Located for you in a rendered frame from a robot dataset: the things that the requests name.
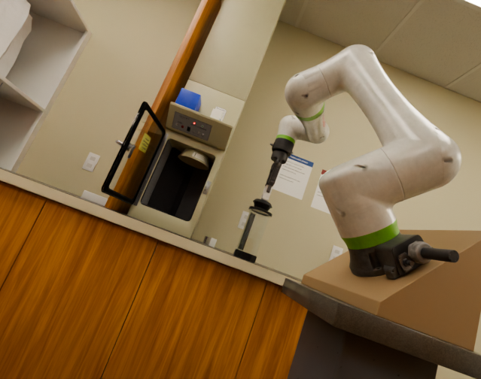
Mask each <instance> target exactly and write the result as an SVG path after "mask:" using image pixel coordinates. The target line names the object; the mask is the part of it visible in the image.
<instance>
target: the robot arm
mask: <svg viewBox="0 0 481 379"><path fill-rule="evenodd" d="M343 92H347V93H348V94H349V95H350V96H351V97H352V98H353V99H354V100H355V102H356V103H357V104H358V106H359V107H360V109H361V110H362V111H363V113H364V115H365V116H366V118H367V119H368V120H369V122H370V124H371V126H372V127H373V129H374V131H375V133H376V134H377V136H378V138H379V140H380V142H381V144H382V147H380V148H379V149H376V150H373V151H371V152H369V153H365V154H364V155H362V156H359V157H356V158H354V159H351V160H349V161H348V162H344V163H342V164H340V165H337V166H335V167H333V168H332V169H330V170H329V171H327V172H326V173H325V174H323V175H322V176H321V177H320V179H319V182H318V186H319V188H320V191H321V194H322V195H323V197H324V200H325V202H326V205H327V207H328V210H329V212H330V215H331V216H332V218H333V221H334V223H335V225H336V228H337V230H338V232H339V235H340V237H341V239H342V240H344V242H345V243H346V246H347V248H348V250H349V255H350V263H349V268H350V269H351V271H352V274H354V275H356V276H358V277H376V276H381V275H384V274H385V275H386V277H387V278H390V279H393V280H395V279H396V278H398V277H400V276H401V275H405V274H407V273H409V272H411V271H412V270H414V269H416V268H418V267H419V266H420V265H423V264H425V263H428V262H430V261H431V260H438V261H444V262H457V261H458V260H459V254H458V252H457V251H456V250H447V249H439V248H433V247H431V246H430V245H429V244H427V243H425V242H424V241H423V239H422V237H421V236H420V235H405V234H401V233H400V230H399V229H398V226H397V218H396V216H395V214H394V212H393V207H394V205H395V204H397V203H398V202H402V201H404V200H407V199H411V198H412V197H415V196H419V195H421V194H423V193H427V192H430V191H431V190H435V189H438V188H440V187H442V186H445V185H447V184H448V183H449V182H450V181H452V180H453V179H454V178H455V176H456V175H457V173H458V172H459V170H460V167H461V161H462V158H461V151H460V149H459V147H458V145H457V144H456V143H455V142H454V141H453V140H452V139H451V138H450V137H449V136H448V135H446V134H445V133H444V132H442V131H441V130H440V129H438V128H437V127H436V126H435V125H434V124H433V123H431V122H430V121H429V120H427V119H426V118H425V117H424V116H423V115H422V114H421V113H420V112H418V111H417V110H416V109H415V108H414V107H413V106H412V105H411V104H410V103H409V102H408V100H407V99H406V98H405V97H404V96H403V95H402V94H401V92H400V91H399V90H398V89H397V87H396V86H395V85H394V84H393V83H392V82H391V80H390V79H389V77H388V75H387V74H386V73H385V71H384V70H383V68H382V66H381V65H380V63H379V60H378V59H377V58H376V55H375V53H374V52H373V51H372V50H371V49H370V48H369V47H367V46H365V45H363V44H354V45H352V46H349V47H347V48H345V49H344V50H342V51H340V52H339V53H338V54H336V55H334V56H332V57H330V58H329V59H327V60H326V61H324V62H322V63H320V64H318V65H316V66H314V67H312V68H309V69H306V70H305V71H301V72H300V73H297V74H295V75H294V76H293V77H292V78H291V79H290V80H289V81H288V82H287V84H286V87H285V99H286V102H287V103H288V105H289V107H290V109H291V110H292V111H293V113H294V115H295V116H294V115H287V116H285V117H283V118H282V119H281V121H280V123H279V130H278V134H277V136H276V139H275V142H274V144H271V143H270V145H271V146H272V155H271V160H272V161H273V162H274V163H273V164H272V166H271V169H270V172H269V176H268V178H267V181H266V184H265V188H264V190H263V194H262V196H263V197H262V196H261V198H262V199H263V200H266V201H268V200H269V197H270V194H271V192H272V187H273V184H275V181H276V178H277V176H278V173H279V170H280V168H281V166H282V164H285V163H286V162H287V159H288V157H289V156H290V155H291V154H292V153H293V152H292V150H293V148H294V144H295V141H296V140H302V141H308V142H311V143H313V144H320V143H322V142H324V141H326V140H327V138H328V136H329V134H330V130H329V126H328V125H327V124H326V121H325V118H324V110H325V103H324V102H325V101H327V100H328V99H330V98H332V97H334V96H337V95H339V94H341V93H343ZM261 198H260V199H261Z"/></svg>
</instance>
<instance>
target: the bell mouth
mask: <svg viewBox="0 0 481 379"><path fill-rule="evenodd" d="M178 158H179V159H180V160H181V161H182V162H185V163H187V164H188V165H191V166H193V167H195V168H199V169H202V170H208V169H209V158H208V157H207V156H206V155H205V154H203V153H201V152H199V151H197V150H194V149H190V148H187V149H185V150H184V151H183V152H182V153H180V154H179V155H178Z"/></svg>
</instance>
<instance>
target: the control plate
mask: <svg viewBox="0 0 481 379"><path fill-rule="evenodd" d="M176 123H177V124H178V125H176ZM193 123H196V124H193ZM181 126H184V128H182V127H181ZM188 126H189V127H190V131H187V127H188ZM202 126H203V127H202ZM172 128H174V129H178V130H180V131H182V132H186V133H187V134H190V135H193V136H196V137H198V138H201V139H203V140H206V141H208V139H209V135H210V132H211V129H212V126H211V125H209V124H207V123H204V122H201V121H199V120H196V119H194V118H191V117H188V116H186V115H183V114H180V113H179V112H176V111H175V115H174V119H173V122H172ZM194 130H195V132H194ZM198 132H199V133H198ZM202 134H204V135H202Z"/></svg>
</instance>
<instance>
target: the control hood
mask: <svg viewBox="0 0 481 379"><path fill-rule="evenodd" d="M175 111H176V112H179V113H180V114H183V115H186V116H188V117H191V118H194V119H196V120H199V121H201V122H204V123H207V124H209V125H211V126H212V129H211V132H210V135H209V139H208V141H206V140H203V139H201V138H198V137H196V136H193V135H190V134H187V133H186V132H182V131H180V130H178V129H174V128H172V122H173V119H174V115H175ZM166 128H167V129H170V130H172V131H174V132H177V133H179V134H182V135H185V136H187V137H189V138H192V139H195V140H198V141H201V142H202V143H205V144H208V145H211V146H213V147H216V148H218V149H220V150H226V148H227V145H228V142H229V140H230V137H231V135H232V131H233V126H232V125H230V124H228V123H225V122H222V121H220V120H217V119H215V118H213V117H210V116H207V115H205V114H201V113H200V112H197V111H194V110H192V109H189V108H186V107H185V106H182V105H179V104H176V103H174V102H170V105H169V112H168V117H167V121H166Z"/></svg>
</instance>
